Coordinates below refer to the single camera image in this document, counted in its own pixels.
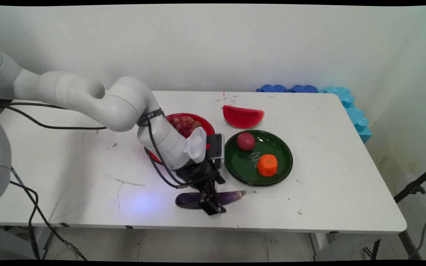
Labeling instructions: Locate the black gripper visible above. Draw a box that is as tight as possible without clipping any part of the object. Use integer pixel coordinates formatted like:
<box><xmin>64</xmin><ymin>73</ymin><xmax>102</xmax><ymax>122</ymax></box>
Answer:
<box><xmin>176</xmin><ymin>158</ymin><xmax>227</xmax><ymax>216</ymax></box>

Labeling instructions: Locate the orange fruit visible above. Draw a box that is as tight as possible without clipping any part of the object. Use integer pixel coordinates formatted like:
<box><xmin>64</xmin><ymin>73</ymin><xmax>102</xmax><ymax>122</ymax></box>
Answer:
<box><xmin>257</xmin><ymin>154</ymin><xmax>278</xmax><ymax>177</ymax></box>

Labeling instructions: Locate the purple eggplant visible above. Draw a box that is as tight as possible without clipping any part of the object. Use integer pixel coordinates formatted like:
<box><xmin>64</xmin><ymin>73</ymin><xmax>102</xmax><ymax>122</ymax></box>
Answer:
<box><xmin>175</xmin><ymin>190</ymin><xmax>247</xmax><ymax>210</ymax></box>

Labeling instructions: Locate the dark green plate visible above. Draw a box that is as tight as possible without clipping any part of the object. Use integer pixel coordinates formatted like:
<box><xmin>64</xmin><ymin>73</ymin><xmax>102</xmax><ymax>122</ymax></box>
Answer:
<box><xmin>224</xmin><ymin>129</ymin><xmax>294</xmax><ymax>186</ymax></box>

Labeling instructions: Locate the red apple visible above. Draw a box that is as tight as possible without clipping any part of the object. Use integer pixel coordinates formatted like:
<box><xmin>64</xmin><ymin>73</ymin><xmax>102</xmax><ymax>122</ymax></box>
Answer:
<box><xmin>237</xmin><ymin>132</ymin><xmax>256</xmax><ymax>151</ymax></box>

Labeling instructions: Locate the red plate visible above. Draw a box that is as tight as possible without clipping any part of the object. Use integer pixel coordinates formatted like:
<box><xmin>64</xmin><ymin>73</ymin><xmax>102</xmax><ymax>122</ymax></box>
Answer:
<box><xmin>145</xmin><ymin>113</ymin><xmax>216</xmax><ymax>165</ymax></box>

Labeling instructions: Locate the bunch of red grapes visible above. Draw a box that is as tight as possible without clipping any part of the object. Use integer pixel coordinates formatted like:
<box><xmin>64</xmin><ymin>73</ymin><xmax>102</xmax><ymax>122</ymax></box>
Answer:
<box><xmin>166</xmin><ymin>115</ymin><xmax>202</xmax><ymax>139</ymax></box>

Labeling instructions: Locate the watermelon slice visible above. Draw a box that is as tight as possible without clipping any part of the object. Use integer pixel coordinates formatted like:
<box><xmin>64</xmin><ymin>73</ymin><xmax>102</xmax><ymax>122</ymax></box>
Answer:
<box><xmin>222</xmin><ymin>105</ymin><xmax>265</xmax><ymax>130</ymax></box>

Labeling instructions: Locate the grey table leg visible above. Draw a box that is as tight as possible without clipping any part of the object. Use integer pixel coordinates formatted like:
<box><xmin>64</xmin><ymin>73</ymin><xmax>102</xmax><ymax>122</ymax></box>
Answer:
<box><xmin>309</xmin><ymin>232</ymin><xmax>381</xmax><ymax>261</ymax></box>

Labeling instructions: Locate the light blue foam mat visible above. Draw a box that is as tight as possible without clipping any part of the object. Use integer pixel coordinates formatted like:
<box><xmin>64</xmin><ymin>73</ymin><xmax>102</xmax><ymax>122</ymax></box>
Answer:
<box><xmin>318</xmin><ymin>86</ymin><xmax>372</xmax><ymax>144</ymax></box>

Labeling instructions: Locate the black tripod stand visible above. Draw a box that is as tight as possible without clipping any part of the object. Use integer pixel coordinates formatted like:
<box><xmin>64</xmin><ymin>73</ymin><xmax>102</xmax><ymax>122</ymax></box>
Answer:
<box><xmin>363</xmin><ymin>163</ymin><xmax>426</xmax><ymax>260</ymax></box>

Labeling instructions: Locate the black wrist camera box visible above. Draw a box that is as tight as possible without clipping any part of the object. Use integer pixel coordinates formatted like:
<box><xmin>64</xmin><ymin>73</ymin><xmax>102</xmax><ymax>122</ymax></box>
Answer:
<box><xmin>206</xmin><ymin>134</ymin><xmax>225</xmax><ymax>169</ymax></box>

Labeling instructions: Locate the black cable along wrist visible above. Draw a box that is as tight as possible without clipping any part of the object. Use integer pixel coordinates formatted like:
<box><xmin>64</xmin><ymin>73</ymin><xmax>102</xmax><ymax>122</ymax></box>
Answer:
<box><xmin>143</xmin><ymin>120</ymin><xmax>217</xmax><ymax>190</ymax></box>

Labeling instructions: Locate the black strap on arm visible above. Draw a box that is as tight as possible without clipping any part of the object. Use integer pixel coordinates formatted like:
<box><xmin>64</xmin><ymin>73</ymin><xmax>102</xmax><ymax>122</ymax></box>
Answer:
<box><xmin>137</xmin><ymin>108</ymin><xmax>165</xmax><ymax>127</ymax></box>

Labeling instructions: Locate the black cable to floor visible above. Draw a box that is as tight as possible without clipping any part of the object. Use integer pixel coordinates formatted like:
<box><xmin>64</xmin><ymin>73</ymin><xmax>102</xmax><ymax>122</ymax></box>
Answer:
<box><xmin>9</xmin><ymin>166</ymin><xmax>88</xmax><ymax>261</ymax></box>

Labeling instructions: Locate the black cable across table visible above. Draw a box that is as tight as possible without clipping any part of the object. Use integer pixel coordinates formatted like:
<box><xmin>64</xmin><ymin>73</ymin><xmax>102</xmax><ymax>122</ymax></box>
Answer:
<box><xmin>0</xmin><ymin>97</ymin><xmax>107</xmax><ymax>130</ymax></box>

